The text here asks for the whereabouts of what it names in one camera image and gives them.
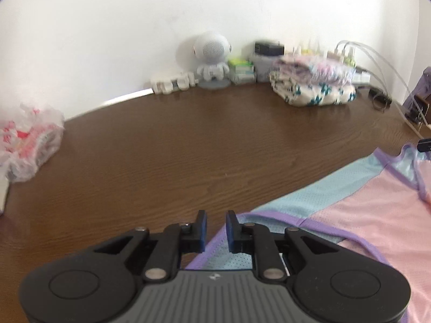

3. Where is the white toy figure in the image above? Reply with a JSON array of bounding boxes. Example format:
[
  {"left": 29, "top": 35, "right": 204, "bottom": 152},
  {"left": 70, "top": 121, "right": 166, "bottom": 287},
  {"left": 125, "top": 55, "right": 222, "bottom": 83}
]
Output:
[{"left": 150, "top": 72, "right": 199, "bottom": 95}]

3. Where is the pink and blue mesh shirt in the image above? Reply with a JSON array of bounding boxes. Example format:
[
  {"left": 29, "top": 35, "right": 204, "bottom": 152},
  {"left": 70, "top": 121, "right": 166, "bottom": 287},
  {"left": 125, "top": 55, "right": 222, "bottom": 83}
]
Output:
[{"left": 183, "top": 143, "right": 431, "bottom": 323}]

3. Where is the white robot-shaped speaker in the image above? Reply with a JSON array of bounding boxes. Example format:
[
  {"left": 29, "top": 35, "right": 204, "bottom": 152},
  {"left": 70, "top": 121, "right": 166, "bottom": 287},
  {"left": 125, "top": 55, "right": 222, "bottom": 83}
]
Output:
[{"left": 193, "top": 31, "right": 234, "bottom": 90}]

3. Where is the floral printed tin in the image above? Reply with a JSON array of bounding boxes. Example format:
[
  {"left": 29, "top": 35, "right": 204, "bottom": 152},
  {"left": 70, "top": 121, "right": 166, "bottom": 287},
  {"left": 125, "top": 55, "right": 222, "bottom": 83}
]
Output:
[{"left": 252, "top": 54, "right": 280, "bottom": 82}]

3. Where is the green tissue pack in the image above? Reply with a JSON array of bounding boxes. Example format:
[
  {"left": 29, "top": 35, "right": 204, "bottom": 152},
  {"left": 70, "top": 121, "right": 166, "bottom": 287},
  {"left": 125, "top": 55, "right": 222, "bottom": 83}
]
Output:
[{"left": 228, "top": 59, "right": 255, "bottom": 85}]

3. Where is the purple cloth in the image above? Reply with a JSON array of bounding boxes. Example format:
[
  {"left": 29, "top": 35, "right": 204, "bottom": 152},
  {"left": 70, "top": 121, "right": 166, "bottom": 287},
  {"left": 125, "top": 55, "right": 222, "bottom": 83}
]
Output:
[{"left": 402, "top": 67, "right": 431, "bottom": 115}]

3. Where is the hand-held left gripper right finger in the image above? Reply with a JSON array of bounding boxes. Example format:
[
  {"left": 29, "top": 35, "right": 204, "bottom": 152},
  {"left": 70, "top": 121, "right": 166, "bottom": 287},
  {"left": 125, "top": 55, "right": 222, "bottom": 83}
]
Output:
[{"left": 225, "top": 209, "right": 340, "bottom": 281}]

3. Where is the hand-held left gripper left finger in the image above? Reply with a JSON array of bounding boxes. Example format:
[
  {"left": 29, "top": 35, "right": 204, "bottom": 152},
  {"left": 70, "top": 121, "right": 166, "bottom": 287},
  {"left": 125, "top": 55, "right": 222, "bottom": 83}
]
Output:
[{"left": 93, "top": 209, "right": 208, "bottom": 281}]

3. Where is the red printed plastic bag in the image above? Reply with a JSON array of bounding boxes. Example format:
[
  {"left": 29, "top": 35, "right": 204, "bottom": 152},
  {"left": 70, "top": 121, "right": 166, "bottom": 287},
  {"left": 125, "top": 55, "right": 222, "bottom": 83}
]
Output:
[{"left": 0, "top": 103, "right": 65, "bottom": 183}]

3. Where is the black cable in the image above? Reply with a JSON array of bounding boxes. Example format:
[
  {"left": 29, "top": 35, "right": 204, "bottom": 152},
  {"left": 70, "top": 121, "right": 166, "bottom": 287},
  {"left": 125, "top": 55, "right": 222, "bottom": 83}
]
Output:
[{"left": 368, "top": 87, "right": 393, "bottom": 113}]

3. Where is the pink ruffled cloth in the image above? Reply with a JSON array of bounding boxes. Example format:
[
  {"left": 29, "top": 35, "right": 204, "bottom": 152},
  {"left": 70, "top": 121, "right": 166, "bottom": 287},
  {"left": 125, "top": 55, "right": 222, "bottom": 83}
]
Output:
[{"left": 274, "top": 55, "right": 356, "bottom": 85}]

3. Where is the black box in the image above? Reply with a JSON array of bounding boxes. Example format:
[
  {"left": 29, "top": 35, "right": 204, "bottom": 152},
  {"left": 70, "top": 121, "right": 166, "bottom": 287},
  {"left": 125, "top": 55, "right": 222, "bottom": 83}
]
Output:
[{"left": 255, "top": 41, "right": 284, "bottom": 56}]

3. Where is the white power strip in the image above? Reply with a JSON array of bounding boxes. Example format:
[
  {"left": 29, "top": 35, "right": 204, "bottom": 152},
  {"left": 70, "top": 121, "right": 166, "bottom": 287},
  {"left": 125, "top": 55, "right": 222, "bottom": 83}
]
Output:
[{"left": 352, "top": 68, "right": 371, "bottom": 85}]

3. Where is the floral folded cloth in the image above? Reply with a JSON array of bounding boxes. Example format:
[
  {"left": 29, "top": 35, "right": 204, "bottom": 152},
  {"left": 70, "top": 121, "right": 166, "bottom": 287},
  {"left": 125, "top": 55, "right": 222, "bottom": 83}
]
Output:
[{"left": 269, "top": 71, "right": 357, "bottom": 108}]

